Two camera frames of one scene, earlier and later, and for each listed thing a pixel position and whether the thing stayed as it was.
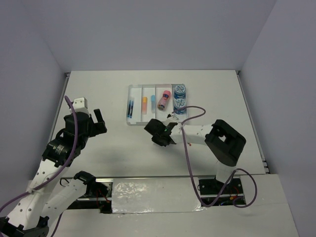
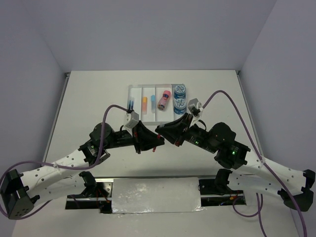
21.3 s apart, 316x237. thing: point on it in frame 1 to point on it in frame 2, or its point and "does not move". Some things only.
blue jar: [179, 103] does not move
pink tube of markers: [162, 102] does not move
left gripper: [98, 127] to [144, 139]
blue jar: [179, 92] does not move
